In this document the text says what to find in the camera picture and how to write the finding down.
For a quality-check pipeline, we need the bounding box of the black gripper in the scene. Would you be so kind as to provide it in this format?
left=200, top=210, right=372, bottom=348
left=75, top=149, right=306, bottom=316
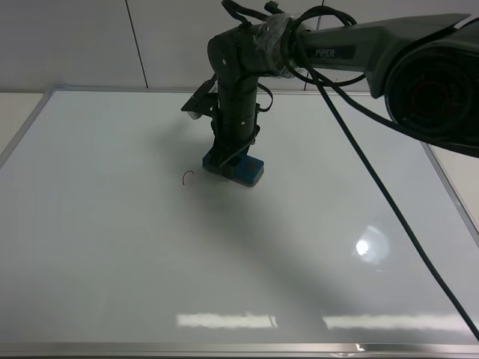
left=208, top=80, right=258, bottom=168

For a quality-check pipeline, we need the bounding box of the blue board eraser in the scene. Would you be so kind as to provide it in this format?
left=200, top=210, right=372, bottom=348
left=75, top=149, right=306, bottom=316
left=202, top=152, right=264, bottom=187

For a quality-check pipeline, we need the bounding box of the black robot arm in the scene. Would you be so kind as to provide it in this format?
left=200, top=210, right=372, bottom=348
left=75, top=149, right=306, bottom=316
left=207, top=7, right=478, bottom=157

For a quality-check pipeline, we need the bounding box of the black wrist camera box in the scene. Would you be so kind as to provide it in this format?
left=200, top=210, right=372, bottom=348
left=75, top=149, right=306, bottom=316
left=180, top=77, right=218, bottom=120

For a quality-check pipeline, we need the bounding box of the white whiteboard with aluminium frame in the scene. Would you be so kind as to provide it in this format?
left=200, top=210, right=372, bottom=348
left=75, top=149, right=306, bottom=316
left=1, top=88, right=478, bottom=358

